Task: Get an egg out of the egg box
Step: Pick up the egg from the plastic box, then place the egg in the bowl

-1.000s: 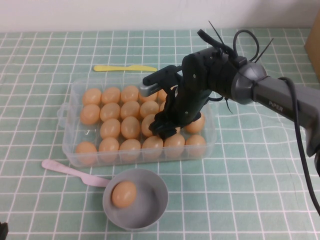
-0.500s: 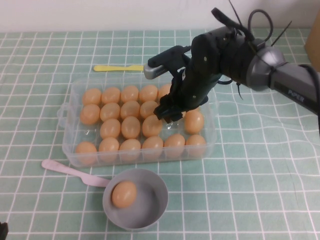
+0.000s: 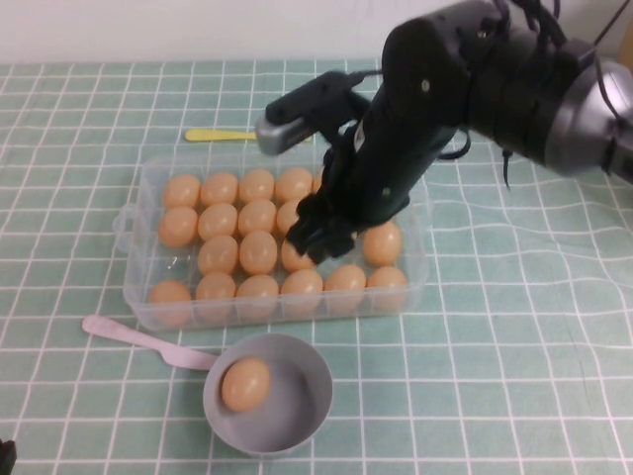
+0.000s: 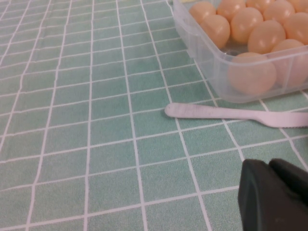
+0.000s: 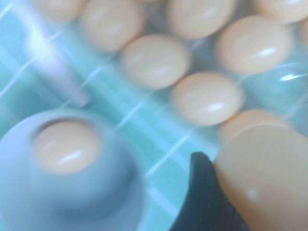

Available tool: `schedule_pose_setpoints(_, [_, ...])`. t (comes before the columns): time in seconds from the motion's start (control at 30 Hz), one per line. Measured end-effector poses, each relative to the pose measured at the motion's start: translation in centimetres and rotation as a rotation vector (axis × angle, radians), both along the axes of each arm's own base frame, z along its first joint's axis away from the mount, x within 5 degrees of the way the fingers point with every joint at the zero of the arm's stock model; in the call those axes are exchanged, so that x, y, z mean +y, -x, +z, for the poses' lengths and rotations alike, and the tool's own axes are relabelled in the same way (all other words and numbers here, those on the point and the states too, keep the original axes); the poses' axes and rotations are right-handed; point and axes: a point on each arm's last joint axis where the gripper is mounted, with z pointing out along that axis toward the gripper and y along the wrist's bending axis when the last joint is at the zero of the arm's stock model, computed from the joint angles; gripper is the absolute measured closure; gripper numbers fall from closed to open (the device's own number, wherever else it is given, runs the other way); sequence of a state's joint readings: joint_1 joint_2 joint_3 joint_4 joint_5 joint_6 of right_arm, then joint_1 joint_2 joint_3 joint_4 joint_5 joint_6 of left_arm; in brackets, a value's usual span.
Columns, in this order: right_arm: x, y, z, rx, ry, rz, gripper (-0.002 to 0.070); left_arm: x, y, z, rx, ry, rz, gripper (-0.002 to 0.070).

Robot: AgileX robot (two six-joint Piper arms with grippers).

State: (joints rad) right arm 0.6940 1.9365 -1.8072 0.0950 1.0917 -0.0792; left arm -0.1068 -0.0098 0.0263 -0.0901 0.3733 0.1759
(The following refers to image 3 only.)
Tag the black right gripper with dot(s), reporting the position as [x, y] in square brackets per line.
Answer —
[376, 173]

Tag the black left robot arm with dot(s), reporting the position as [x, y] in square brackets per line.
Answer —
[7, 457]

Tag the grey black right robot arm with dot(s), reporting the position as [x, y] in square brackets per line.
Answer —
[519, 99]

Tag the clear plastic egg box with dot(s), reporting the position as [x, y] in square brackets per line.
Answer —
[170, 262]

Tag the yellow plastic knife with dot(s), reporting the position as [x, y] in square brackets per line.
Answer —
[217, 135]

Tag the grey round bowl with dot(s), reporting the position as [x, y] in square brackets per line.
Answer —
[297, 396]

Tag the pink plastic knife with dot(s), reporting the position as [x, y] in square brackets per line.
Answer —
[148, 344]

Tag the green white checked tablecloth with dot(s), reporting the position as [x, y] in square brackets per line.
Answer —
[494, 346]

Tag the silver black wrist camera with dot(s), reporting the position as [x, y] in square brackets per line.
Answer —
[277, 136]

